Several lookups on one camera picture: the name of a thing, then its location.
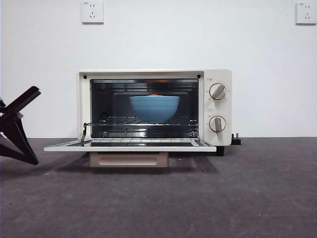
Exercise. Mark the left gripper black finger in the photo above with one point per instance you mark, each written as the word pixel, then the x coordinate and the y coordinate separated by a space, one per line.
pixel 23 131
pixel 15 146

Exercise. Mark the blue ribbed bowl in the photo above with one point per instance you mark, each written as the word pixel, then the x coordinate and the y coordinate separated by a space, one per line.
pixel 154 109

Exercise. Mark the white Toshiba toaster oven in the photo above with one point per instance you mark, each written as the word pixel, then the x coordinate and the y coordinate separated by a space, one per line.
pixel 84 104

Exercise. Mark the black oven power plug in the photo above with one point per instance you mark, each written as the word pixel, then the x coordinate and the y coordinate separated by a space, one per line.
pixel 236 140

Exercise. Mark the beige timer knob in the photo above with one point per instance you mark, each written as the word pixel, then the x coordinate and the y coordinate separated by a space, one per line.
pixel 217 123

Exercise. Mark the beige temperature knob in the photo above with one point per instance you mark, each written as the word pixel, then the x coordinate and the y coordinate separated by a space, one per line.
pixel 217 91

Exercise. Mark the white wall socket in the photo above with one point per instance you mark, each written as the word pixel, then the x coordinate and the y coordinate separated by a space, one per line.
pixel 306 13
pixel 92 12

